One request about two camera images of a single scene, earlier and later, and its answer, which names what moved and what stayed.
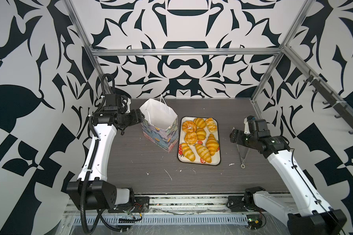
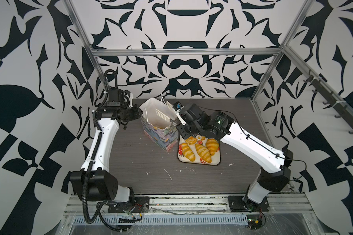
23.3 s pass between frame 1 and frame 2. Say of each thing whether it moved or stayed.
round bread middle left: stayed
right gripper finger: moved
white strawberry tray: stayed
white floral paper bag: stayed
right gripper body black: moved
